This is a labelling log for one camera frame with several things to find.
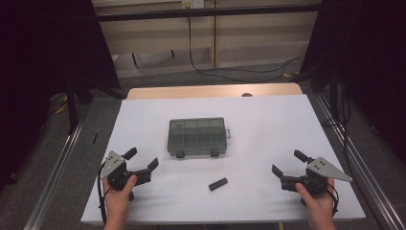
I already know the white wall socket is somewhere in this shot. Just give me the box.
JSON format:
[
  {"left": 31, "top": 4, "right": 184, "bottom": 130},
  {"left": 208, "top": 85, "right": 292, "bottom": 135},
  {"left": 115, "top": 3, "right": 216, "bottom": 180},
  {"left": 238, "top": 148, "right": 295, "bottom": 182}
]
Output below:
[{"left": 180, "top": 0, "right": 206, "bottom": 10}]

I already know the hand-held gripper cable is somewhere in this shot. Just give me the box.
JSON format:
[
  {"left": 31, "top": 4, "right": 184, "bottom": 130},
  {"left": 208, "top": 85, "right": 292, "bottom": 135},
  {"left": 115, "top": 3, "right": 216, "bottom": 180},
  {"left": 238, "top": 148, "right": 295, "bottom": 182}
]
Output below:
[
  {"left": 97, "top": 162, "right": 113, "bottom": 225},
  {"left": 325, "top": 181, "right": 340, "bottom": 219}
]

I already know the black floor cable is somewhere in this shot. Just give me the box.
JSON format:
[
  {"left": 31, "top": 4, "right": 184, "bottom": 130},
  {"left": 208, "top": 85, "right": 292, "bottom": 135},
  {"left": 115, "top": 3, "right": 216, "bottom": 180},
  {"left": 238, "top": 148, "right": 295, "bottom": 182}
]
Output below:
[{"left": 187, "top": 17, "right": 305, "bottom": 84}]

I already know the person's right hand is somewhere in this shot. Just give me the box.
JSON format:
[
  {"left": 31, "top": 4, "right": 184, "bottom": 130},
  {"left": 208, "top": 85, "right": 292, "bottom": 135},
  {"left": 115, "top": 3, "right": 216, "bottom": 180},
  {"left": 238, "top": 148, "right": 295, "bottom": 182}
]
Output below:
[{"left": 294, "top": 177, "right": 337, "bottom": 225}]

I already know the black metal stand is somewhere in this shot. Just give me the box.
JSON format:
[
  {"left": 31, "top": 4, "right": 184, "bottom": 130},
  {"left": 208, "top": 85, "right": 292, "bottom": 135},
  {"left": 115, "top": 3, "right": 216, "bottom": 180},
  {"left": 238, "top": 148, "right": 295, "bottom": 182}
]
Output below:
[{"left": 64, "top": 74, "right": 127, "bottom": 136}]

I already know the black curtain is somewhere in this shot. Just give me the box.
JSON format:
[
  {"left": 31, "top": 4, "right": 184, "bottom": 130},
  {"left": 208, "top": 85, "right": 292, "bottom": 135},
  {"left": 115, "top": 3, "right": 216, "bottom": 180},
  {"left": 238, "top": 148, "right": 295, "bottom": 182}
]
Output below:
[
  {"left": 0, "top": 0, "right": 122, "bottom": 193},
  {"left": 298, "top": 0, "right": 406, "bottom": 165}
]

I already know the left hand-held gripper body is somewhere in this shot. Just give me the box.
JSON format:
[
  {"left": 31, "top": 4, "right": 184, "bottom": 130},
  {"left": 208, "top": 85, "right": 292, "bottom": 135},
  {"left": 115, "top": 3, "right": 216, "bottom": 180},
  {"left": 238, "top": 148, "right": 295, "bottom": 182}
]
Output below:
[{"left": 101, "top": 149, "right": 142, "bottom": 201}]

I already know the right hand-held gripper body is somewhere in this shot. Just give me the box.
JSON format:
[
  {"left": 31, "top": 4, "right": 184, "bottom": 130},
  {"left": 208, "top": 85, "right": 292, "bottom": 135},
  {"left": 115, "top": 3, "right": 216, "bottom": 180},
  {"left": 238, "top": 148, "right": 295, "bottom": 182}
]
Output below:
[{"left": 296, "top": 155, "right": 354, "bottom": 205}]

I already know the bundle of black cables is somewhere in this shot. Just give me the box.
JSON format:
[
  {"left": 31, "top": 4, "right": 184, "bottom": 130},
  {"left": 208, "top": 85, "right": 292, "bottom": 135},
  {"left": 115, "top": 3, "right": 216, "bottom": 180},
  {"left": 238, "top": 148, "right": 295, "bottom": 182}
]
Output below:
[{"left": 321, "top": 84, "right": 352, "bottom": 129}]

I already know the left hand-held gripper cable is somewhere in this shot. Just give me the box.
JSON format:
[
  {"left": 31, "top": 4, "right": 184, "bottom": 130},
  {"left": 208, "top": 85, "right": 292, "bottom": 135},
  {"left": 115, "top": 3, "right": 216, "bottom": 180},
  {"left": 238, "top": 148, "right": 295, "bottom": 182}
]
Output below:
[{"left": 97, "top": 162, "right": 113, "bottom": 225}]

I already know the grey transparent compartment box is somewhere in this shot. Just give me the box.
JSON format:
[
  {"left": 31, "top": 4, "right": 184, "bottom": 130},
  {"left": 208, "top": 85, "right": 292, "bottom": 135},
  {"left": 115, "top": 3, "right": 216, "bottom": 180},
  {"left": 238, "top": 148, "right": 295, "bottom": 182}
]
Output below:
[{"left": 167, "top": 116, "right": 232, "bottom": 159}]

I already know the person's left hand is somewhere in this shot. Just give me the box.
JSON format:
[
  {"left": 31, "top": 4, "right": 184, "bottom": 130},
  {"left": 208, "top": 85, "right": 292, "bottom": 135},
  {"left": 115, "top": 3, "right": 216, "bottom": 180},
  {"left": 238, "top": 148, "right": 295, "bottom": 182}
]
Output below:
[{"left": 101, "top": 173, "right": 139, "bottom": 224}]

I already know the black horizontal bar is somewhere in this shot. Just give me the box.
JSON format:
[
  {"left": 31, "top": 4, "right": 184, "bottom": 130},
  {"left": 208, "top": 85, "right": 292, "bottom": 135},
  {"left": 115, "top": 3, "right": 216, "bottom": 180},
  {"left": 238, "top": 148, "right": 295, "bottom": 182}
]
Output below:
[{"left": 95, "top": 3, "right": 322, "bottom": 23}]

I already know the black USB stick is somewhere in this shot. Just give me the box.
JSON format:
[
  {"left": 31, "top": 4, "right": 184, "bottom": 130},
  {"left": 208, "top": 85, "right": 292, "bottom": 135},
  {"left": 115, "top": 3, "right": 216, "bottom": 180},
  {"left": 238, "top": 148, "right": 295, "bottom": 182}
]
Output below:
[{"left": 208, "top": 177, "right": 229, "bottom": 192}]

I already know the aluminium floor rail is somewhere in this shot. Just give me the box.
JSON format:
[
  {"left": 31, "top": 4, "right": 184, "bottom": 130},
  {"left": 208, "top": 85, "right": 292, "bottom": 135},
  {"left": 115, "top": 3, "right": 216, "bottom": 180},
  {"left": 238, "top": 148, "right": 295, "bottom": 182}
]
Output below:
[
  {"left": 315, "top": 93, "right": 406, "bottom": 230},
  {"left": 22, "top": 104, "right": 91, "bottom": 230}
]

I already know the right hand-held gripper cable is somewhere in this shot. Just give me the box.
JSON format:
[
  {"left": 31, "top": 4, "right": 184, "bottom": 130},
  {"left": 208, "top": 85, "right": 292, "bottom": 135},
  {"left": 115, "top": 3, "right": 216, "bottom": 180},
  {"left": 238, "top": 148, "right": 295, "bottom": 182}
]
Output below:
[{"left": 325, "top": 181, "right": 340, "bottom": 219}]

